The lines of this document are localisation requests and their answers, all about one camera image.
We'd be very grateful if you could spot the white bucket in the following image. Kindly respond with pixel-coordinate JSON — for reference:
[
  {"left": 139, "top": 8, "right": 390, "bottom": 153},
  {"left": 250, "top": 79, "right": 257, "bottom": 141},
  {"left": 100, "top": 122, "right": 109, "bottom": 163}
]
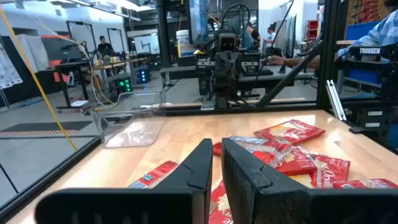
[{"left": 175, "top": 29, "right": 190, "bottom": 57}]

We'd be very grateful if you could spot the person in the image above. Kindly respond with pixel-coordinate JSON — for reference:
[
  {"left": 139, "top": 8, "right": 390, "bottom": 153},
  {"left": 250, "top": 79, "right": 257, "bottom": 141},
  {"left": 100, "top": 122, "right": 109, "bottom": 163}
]
[
  {"left": 337, "top": 0, "right": 398, "bottom": 62},
  {"left": 96, "top": 35, "right": 114, "bottom": 58},
  {"left": 242, "top": 21, "right": 261, "bottom": 50},
  {"left": 263, "top": 26, "right": 277, "bottom": 47}
]

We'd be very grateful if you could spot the clear plastic basket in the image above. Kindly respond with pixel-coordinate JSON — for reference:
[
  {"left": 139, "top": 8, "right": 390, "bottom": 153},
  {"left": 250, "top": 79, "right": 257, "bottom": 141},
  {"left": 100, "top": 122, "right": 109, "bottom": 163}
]
[{"left": 90, "top": 90, "right": 167, "bottom": 149}]

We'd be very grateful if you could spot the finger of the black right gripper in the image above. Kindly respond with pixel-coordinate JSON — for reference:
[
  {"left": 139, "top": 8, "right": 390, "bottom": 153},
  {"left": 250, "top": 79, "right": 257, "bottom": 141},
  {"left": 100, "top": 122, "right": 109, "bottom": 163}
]
[
  {"left": 228, "top": 62, "right": 243, "bottom": 94},
  {"left": 215, "top": 62, "right": 229, "bottom": 94}
]

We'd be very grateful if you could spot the computer with green lights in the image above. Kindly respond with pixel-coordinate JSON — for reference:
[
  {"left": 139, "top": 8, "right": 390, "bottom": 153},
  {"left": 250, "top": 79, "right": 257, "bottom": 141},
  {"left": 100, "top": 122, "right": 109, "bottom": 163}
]
[{"left": 114, "top": 76, "right": 134, "bottom": 94}]

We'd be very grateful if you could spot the black aluminium table frame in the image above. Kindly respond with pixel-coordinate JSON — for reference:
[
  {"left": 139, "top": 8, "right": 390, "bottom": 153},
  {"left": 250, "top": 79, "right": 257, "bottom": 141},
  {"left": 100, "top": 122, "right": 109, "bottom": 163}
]
[{"left": 0, "top": 0, "right": 398, "bottom": 218}]

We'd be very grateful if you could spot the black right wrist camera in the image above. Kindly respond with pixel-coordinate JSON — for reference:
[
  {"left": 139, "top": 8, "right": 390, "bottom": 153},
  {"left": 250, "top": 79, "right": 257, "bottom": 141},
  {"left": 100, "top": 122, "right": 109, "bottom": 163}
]
[{"left": 217, "top": 32, "right": 241, "bottom": 52}]

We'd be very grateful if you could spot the red popcorn bag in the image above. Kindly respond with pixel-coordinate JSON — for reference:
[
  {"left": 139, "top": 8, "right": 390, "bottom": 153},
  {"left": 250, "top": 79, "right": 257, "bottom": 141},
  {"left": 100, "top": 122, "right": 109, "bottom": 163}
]
[
  {"left": 332, "top": 178, "right": 398, "bottom": 190},
  {"left": 273, "top": 145, "right": 318, "bottom": 177},
  {"left": 208, "top": 179, "right": 234, "bottom": 224},
  {"left": 127, "top": 160, "right": 180, "bottom": 189},
  {"left": 213, "top": 135, "right": 295, "bottom": 166},
  {"left": 253, "top": 119, "right": 326, "bottom": 146},
  {"left": 309, "top": 154, "right": 351, "bottom": 189}
]

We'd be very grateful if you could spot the silver metal bracket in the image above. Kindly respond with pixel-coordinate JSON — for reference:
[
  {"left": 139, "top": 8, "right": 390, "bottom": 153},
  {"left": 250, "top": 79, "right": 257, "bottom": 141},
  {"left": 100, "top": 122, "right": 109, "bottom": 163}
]
[{"left": 325, "top": 79, "right": 348, "bottom": 121}]

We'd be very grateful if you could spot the black controller box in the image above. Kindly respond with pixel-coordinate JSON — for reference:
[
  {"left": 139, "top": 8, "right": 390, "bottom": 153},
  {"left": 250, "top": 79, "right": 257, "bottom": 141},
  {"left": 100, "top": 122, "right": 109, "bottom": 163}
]
[{"left": 343, "top": 104, "right": 398, "bottom": 147}]

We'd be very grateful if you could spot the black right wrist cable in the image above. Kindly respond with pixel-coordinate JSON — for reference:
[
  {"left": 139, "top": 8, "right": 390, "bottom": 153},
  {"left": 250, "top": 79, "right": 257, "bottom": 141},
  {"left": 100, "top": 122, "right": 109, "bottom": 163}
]
[{"left": 220, "top": 2, "right": 251, "bottom": 32}]

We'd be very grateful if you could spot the black pillar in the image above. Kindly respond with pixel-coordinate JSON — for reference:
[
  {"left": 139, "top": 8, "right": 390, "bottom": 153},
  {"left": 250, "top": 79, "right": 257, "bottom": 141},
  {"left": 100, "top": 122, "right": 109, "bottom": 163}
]
[{"left": 154, "top": 0, "right": 172, "bottom": 67}]

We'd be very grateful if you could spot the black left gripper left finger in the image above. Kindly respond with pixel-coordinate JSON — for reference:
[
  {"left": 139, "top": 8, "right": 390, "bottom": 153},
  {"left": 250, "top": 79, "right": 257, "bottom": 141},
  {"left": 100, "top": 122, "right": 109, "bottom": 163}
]
[{"left": 34, "top": 138, "right": 214, "bottom": 224}]

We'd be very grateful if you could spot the person's forearm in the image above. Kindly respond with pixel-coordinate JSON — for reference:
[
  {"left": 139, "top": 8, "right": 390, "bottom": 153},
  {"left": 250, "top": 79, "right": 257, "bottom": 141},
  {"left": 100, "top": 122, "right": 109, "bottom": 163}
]
[{"left": 281, "top": 55, "right": 322, "bottom": 70}]

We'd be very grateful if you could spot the white printed board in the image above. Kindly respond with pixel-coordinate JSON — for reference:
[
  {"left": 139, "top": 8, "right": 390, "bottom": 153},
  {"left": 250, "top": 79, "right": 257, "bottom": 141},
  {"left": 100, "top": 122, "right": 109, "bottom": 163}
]
[{"left": 0, "top": 43, "right": 23, "bottom": 90}]

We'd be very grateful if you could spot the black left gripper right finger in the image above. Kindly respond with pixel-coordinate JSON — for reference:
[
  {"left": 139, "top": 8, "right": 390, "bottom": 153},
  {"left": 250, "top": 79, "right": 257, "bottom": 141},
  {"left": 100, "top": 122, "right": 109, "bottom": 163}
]
[{"left": 221, "top": 137, "right": 398, "bottom": 224}]

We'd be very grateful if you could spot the grey desk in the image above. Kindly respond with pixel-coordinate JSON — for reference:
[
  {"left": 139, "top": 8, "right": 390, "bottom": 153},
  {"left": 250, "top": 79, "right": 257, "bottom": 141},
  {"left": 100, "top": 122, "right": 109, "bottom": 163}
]
[{"left": 160, "top": 63, "right": 315, "bottom": 83}]

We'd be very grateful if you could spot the person's hand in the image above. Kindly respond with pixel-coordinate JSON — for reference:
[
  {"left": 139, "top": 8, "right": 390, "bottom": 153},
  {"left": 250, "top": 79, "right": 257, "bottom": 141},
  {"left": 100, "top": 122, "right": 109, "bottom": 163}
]
[{"left": 266, "top": 55, "right": 285, "bottom": 66}]

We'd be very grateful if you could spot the computer with blue lights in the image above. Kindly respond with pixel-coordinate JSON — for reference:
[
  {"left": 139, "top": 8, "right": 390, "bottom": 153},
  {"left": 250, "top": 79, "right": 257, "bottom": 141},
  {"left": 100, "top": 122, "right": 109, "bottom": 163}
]
[{"left": 136, "top": 67, "right": 152, "bottom": 84}]

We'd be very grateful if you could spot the black workbench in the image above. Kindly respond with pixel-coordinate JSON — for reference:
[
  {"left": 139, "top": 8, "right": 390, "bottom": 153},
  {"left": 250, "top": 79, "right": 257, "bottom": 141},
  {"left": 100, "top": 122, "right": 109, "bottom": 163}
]
[{"left": 54, "top": 60, "right": 91, "bottom": 110}]

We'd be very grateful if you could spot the black floor mat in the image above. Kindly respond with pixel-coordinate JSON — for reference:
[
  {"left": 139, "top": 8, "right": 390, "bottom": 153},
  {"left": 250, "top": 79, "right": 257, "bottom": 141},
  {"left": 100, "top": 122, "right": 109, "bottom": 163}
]
[{"left": 0, "top": 120, "right": 94, "bottom": 137}]

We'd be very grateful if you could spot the yellow hanging cable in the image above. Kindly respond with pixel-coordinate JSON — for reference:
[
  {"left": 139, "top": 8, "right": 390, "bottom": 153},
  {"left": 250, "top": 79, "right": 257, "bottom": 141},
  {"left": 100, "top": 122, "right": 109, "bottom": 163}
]
[{"left": 0, "top": 6, "right": 78, "bottom": 151}]

